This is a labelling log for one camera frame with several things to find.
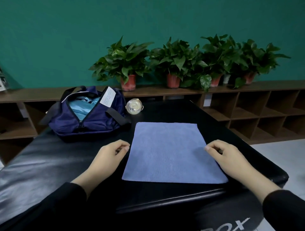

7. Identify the green plant in red pot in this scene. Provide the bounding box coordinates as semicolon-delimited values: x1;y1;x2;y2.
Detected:
233;39;291;89
90;36;154;92
149;38;201;89

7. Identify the light blue vest black trim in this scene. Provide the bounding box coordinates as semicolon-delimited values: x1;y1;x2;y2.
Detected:
68;95;102;122

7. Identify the person's right hand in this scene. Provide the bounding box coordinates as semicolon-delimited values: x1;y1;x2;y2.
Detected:
205;139;260;184

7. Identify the person's left hand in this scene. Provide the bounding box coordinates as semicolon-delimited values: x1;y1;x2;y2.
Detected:
86;139;131;188

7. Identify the person's left forearm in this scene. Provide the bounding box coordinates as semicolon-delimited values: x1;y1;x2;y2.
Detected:
0;171;103;231

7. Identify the green plant in white pot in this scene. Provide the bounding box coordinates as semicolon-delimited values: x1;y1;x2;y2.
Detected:
194;33;243;92

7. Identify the person's right forearm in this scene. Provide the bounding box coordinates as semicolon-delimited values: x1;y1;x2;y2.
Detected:
245;170;305;231

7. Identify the clear bottle silver cap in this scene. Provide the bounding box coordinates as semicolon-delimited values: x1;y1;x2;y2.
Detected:
125;98;145;116

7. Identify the black leather bench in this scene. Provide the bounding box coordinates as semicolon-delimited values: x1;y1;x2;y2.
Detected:
0;99;290;231

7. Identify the purple cloth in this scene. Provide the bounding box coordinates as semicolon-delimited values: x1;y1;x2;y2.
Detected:
121;122;229;185

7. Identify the wooden shelf cabinet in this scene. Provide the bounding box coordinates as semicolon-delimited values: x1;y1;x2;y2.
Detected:
0;80;305;166

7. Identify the navy blue bag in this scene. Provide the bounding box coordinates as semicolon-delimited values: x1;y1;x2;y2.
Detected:
39;85;132;138

